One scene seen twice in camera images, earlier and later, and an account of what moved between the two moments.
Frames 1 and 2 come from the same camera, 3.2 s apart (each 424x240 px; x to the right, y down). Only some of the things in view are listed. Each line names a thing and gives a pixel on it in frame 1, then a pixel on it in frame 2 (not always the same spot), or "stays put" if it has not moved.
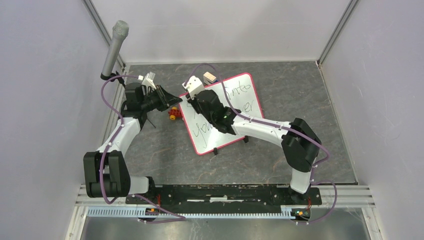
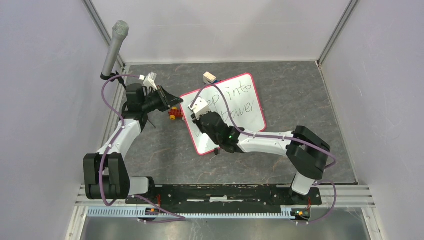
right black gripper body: x=196 y=105 to x=216 y=140
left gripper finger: x=166 y=95 stays put
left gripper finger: x=171 y=100 stays put
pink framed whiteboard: x=204 y=134 stays put
